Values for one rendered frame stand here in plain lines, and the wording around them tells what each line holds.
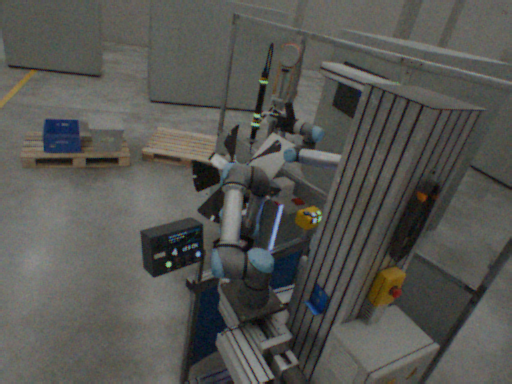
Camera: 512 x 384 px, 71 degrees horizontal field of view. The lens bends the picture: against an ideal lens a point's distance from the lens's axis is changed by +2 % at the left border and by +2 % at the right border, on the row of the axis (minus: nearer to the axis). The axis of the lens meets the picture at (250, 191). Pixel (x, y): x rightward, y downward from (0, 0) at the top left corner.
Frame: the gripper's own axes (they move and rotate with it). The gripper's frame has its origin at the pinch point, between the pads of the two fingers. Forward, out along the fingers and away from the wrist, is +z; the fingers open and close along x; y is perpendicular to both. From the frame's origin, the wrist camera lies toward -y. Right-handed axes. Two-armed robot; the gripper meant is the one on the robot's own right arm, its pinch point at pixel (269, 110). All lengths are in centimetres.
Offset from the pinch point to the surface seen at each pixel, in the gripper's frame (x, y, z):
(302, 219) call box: 15, 62, -32
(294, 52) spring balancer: 63, -25, 34
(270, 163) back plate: 31, 45, 12
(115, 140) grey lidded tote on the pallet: 66, 135, 274
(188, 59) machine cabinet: 322, 72, 444
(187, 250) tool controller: -73, 51, -23
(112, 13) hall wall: 540, 75, 1094
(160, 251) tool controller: -85, 48, -19
